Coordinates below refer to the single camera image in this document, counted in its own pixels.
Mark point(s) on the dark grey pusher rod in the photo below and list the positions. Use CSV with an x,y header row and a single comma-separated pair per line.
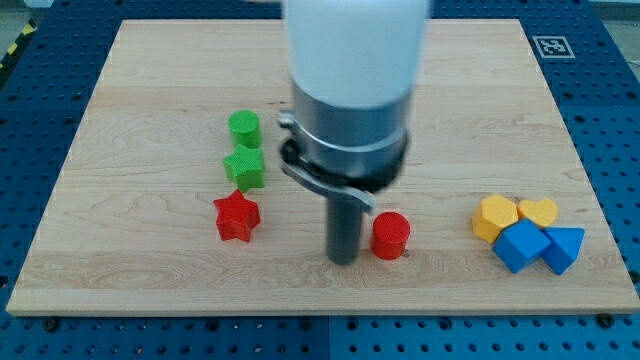
x,y
343,231

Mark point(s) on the silver tool flange with clamp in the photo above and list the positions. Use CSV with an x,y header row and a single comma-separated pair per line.
x,y
346,154

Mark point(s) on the red cylinder block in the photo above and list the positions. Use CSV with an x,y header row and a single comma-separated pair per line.
x,y
390,234

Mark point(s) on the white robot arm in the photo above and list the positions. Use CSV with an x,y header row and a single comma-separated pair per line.
x,y
353,67

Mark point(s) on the red star block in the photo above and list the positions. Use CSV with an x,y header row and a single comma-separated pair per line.
x,y
237,217

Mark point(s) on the green star block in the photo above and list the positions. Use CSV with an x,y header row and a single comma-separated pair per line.
x,y
245,167

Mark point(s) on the green cylinder block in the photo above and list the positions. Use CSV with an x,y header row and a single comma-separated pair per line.
x,y
244,128

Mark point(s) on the yellow hexagon block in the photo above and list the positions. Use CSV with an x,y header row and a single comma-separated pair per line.
x,y
493,214

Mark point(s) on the wooden board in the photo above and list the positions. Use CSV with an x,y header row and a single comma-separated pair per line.
x,y
130,228

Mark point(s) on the blue cube block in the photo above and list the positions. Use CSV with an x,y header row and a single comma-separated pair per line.
x,y
520,245

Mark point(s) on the yellow heart block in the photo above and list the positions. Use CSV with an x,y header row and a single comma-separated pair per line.
x,y
543,212

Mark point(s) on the blue triangle block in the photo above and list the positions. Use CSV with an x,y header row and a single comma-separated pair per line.
x,y
564,249

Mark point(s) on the white fiducial marker tag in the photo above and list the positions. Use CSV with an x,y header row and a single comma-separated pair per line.
x,y
553,47

